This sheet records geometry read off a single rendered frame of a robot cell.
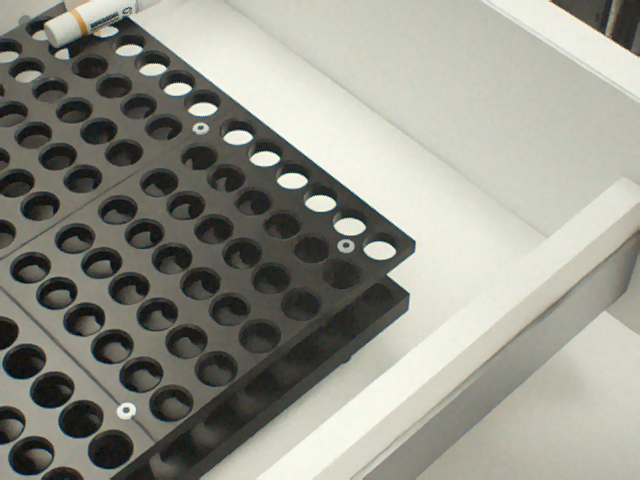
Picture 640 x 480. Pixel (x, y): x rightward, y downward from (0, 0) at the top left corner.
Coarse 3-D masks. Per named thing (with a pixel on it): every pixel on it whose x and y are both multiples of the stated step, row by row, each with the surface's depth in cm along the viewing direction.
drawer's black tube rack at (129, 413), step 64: (0, 64) 49; (64, 64) 49; (0, 128) 47; (64, 128) 47; (128, 128) 47; (192, 128) 47; (0, 192) 46; (64, 192) 45; (128, 192) 45; (192, 192) 46; (256, 192) 46; (0, 256) 44; (64, 256) 44; (128, 256) 44; (192, 256) 44; (256, 256) 48; (320, 256) 48; (0, 320) 42; (64, 320) 42; (128, 320) 42; (192, 320) 42; (256, 320) 42; (320, 320) 42; (384, 320) 46; (0, 384) 40; (64, 384) 41; (128, 384) 44; (192, 384) 41; (256, 384) 45; (0, 448) 39; (64, 448) 39; (128, 448) 41; (192, 448) 43
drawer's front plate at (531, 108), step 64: (256, 0) 59; (320, 0) 56; (384, 0) 52; (448, 0) 49; (512, 0) 48; (320, 64) 58; (384, 64) 55; (448, 64) 51; (512, 64) 49; (576, 64) 46; (448, 128) 54; (512, 128) 51; (576, 128) 48; (512, 192) 53; (576, 192) 50
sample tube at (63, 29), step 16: (96, 0) 50; (112, 0) 50; (128, 0) 50; (144, 0) 51; (160, 0) 51; (64, 16) 49; (80, 16) 50; (96, 16) 50; (112, 16) 50; (48, 32) 50; (64, 32) 49; (80, 32) 50
